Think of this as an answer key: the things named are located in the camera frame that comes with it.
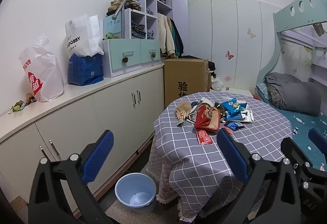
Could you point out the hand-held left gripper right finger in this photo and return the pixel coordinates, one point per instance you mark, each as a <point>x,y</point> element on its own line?
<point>232,155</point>

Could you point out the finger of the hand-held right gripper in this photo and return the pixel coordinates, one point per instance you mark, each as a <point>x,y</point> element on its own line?
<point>290,148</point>
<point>316,137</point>

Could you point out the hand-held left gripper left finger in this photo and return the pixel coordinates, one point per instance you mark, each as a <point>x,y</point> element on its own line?
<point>98,156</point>

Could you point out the small blue packet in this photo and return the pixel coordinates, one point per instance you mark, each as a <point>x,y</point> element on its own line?
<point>233,125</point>

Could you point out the light blue plastic bucket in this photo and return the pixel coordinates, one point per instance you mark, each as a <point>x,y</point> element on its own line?
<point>125,188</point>

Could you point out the red snack bag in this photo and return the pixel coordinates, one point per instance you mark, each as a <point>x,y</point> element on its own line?
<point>208,118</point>

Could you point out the brown paper packet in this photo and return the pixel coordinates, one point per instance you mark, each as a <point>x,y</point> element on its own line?
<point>182,110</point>

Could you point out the teal fish print bedsheet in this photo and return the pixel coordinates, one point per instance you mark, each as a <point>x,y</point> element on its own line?
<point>304,124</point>

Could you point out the grey checked tablecloth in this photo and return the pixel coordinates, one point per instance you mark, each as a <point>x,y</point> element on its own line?
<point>255,142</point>

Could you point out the red stick packet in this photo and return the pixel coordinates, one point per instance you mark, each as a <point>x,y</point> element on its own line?
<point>203,136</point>

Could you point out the white and blue flat packet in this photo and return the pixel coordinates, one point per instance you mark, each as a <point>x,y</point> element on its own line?
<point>241,115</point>

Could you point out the cream low cabinet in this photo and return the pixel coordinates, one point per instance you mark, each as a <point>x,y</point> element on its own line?
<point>76,121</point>

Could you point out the grey quilt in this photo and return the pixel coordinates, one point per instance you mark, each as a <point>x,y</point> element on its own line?
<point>299,96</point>

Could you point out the plaid pillow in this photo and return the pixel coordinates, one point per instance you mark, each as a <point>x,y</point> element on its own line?
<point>276,96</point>

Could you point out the small white plastic bag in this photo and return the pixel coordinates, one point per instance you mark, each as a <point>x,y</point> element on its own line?
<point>217,83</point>

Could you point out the pink flower sticker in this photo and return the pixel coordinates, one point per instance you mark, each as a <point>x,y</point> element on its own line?
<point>227,78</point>

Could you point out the blue woven bag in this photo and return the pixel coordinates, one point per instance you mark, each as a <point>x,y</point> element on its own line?
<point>84,69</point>

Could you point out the small brown trinket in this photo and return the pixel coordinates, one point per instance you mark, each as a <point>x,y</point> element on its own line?
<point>29,98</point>

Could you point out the large cardboard box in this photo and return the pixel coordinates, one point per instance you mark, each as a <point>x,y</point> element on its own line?
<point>186,73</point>

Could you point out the small green trinket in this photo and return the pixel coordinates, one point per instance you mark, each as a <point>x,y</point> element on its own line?
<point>16,106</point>

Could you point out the pink butterfly sticker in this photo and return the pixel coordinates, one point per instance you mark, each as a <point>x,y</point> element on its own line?
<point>229,55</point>

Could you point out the white plastic bag red print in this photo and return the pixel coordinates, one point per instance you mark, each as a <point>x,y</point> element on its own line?
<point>43,70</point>

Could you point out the teal two-drawer unit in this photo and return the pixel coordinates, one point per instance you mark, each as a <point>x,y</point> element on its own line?
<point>122,50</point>

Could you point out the white wardrobe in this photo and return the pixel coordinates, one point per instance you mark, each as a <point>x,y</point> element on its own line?
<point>222,34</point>

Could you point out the green toy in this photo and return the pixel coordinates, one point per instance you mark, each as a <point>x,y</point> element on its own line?
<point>109,35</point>

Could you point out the white paper shopping bag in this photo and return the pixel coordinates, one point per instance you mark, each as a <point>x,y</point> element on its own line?
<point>79,34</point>

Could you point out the dark hanging jackets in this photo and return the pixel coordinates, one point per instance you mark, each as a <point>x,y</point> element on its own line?
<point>178,40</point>

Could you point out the folded jeans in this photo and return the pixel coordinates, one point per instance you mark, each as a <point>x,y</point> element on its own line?
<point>138,31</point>

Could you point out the grey metal handrail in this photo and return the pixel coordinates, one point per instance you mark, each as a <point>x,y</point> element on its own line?
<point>123,22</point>

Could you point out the stack of folded clothes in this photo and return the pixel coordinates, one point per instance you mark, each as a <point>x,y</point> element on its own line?
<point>127,4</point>

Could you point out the teal bunk bed frame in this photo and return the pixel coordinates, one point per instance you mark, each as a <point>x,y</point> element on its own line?
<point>293,19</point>

